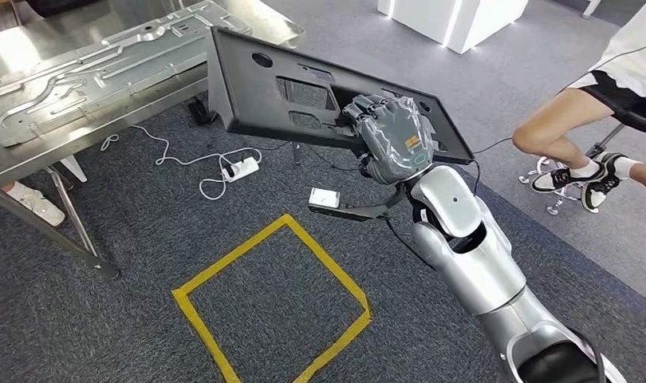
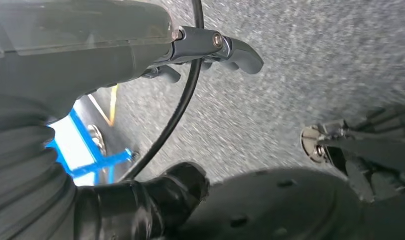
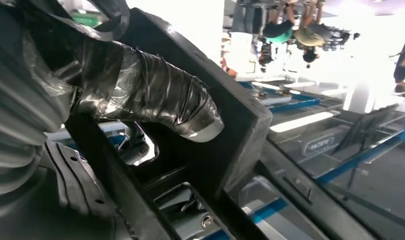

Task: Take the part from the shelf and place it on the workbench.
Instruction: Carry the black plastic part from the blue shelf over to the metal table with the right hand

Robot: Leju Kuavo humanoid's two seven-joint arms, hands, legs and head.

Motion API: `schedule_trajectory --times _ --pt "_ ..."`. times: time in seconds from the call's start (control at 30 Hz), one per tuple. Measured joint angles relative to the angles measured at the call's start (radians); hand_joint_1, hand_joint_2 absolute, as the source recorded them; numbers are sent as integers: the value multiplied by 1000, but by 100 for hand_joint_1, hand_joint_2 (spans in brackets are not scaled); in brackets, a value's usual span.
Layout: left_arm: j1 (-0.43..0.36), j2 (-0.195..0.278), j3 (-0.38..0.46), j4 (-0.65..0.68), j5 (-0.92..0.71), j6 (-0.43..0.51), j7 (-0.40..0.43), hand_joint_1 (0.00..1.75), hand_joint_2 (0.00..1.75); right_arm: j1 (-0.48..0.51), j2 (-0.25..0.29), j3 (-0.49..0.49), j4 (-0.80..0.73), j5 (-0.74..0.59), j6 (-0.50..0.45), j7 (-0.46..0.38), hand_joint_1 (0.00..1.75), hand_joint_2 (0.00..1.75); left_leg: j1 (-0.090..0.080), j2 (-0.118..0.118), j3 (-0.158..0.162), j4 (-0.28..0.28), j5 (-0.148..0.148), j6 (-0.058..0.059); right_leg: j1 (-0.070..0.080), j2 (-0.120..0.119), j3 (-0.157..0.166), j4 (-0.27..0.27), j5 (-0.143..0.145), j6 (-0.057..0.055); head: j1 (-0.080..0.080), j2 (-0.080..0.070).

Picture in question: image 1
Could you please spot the black plastic plate holder part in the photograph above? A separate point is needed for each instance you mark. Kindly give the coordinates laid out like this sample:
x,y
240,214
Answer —
x,y
249,100

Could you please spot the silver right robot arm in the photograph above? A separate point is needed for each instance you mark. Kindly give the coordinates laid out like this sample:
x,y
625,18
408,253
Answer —
x,y
476,264

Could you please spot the steel workbench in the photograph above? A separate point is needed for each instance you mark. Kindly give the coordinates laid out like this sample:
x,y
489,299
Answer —
x,y
273,29

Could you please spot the white power strip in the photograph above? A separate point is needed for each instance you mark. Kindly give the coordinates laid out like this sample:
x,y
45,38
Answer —
x,y
241,170

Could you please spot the yellow floor tape square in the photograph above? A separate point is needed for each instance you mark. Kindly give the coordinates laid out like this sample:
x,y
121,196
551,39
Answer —
x,y
233,257

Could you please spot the white display podium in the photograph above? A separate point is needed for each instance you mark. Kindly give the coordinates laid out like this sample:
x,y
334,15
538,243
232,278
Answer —
x,y
423,21

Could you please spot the grey stamped metal plate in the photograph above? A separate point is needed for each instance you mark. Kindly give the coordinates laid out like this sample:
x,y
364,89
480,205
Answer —
x,y
117,69

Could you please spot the black seat stool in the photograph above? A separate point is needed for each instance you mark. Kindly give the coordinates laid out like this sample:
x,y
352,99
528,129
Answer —
x,y
640,119

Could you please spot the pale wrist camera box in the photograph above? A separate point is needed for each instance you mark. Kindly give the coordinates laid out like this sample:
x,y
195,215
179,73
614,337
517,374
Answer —
x,y
324,198

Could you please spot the black camera bracket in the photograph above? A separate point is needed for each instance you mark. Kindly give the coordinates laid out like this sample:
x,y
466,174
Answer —
x,y
354,212

